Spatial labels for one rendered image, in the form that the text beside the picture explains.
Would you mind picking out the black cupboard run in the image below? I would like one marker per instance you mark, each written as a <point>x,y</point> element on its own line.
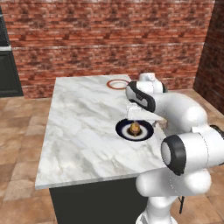
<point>8,70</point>

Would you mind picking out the dark kitchen island cabinet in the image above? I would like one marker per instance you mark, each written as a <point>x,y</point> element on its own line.
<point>96,201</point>

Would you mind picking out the white plate with orange rim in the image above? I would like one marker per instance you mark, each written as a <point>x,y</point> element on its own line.
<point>114,85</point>

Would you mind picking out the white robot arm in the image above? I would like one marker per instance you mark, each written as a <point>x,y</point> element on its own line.
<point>186,145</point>

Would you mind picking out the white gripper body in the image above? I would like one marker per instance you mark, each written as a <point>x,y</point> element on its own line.
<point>139,114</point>

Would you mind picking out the dark blue striped plate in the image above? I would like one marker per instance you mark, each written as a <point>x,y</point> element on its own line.
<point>145,131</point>

